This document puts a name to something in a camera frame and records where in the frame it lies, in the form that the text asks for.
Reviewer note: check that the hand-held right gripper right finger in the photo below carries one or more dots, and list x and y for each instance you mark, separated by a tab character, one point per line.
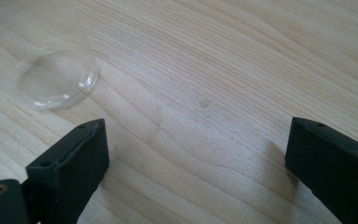
332	161

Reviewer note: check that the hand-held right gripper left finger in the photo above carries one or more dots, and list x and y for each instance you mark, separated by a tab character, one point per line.
71	161

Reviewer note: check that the clear plastic cup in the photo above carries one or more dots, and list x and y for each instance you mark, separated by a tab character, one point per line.
54	62

